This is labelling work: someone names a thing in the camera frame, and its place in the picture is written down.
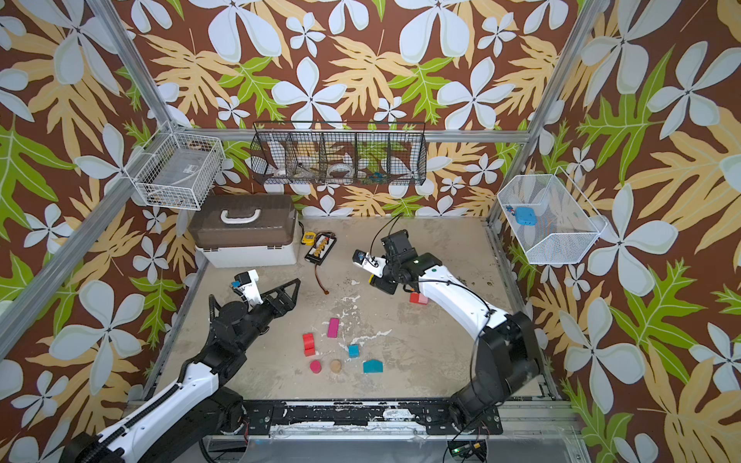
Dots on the black charger board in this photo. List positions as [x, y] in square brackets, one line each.
[322, 246]

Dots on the black wire basket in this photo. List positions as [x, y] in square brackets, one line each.
[341, 154]

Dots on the white wire basket left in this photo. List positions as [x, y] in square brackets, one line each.
[177, 169]

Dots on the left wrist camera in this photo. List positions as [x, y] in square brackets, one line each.
[245, 285]

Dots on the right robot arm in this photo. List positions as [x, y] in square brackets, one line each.
[505, 356]

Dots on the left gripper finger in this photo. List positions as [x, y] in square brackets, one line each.
[282, 299]
[214, 309]

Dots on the blue object in basket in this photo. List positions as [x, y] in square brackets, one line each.
[525, 216]

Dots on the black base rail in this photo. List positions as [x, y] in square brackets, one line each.
[436, 416]

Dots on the magenta wood block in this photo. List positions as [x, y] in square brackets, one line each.
[333, 328]

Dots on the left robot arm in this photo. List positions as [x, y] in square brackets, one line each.
[198, 403]

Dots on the teal arch block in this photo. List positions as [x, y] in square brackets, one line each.
[373, 366]

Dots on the natural wood cylinder block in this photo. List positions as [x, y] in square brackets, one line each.
[336, 366]

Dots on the small yellow connector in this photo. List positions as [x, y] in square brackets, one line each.
[308, 238]

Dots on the red arch block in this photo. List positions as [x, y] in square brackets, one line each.
[309, 344]

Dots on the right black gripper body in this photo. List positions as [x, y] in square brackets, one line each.
[391, 255]

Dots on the white box brown lid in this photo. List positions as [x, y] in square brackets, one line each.
[259, 230]

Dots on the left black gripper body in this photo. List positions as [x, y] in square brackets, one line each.
[260, 318]

